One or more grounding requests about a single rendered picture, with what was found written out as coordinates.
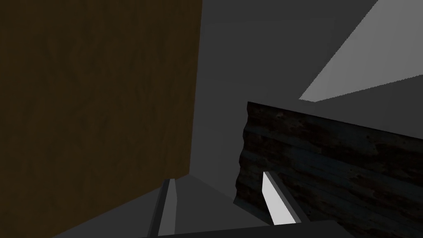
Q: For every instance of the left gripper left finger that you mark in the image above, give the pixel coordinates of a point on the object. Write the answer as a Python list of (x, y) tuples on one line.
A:
[(167, 211)]

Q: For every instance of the brown wooden cupboard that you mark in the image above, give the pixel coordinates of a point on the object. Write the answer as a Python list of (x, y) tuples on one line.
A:
[(96, 112)]

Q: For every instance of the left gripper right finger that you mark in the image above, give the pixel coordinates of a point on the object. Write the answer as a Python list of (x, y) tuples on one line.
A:
[(279, 205)]

